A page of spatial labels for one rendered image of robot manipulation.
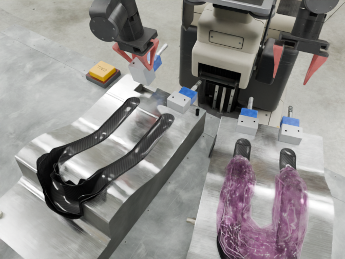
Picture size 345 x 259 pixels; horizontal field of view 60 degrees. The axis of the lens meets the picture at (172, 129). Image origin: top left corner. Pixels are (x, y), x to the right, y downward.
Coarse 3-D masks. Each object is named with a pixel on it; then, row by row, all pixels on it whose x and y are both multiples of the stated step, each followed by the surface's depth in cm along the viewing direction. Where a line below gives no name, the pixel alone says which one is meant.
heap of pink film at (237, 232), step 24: (240, 168) 65; (288, 168) 69; (240, 192) 60; (288, 192) 60; (216, 216) 60; (240, 216) 58; (288, 216) 59; (240, 240) 56; (264, 240) 56; (288, 240) 56
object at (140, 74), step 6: (162, 48) 81; (156, 54) 78; (132, 60) 76; (138, 60) 76; (156, 60) 77; (132, 66) 75; (138, 66) 74; (144, 66) 74; (156, 66) 78; (132, 72) 77; (138, 72) 75; (144, 72) 74; (150, 72) 76; (132, 78) 79; (138, 78) 77; (144, 78) 75; (150, 78) 77; (144, 84) 78
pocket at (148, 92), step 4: (140, 84) 84; (136, 88) 83; (140, 88) 85; (144, 88) 85; (148, 88) 85; (140, 92) 85; (144, 92) 85; (148, 92) 85; (152, 92) 84; (148, 96) 84
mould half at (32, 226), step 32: (128, 96) 81; (160, 96) 81; (64, 128) 72; (96, 128) 74; (128, 128) 74; (192, 128) 74; (32, 160) 63; (96, 160) 64; (160, 160) 69; (32, 192) 66; (128, 192) 59; (0, 224) 62; (32, 224) 62; (64, 224) 62; (96, 224) 59; (128, 224) 64; (32, 256) 58; (64, 256) 58; (96, 256) 58
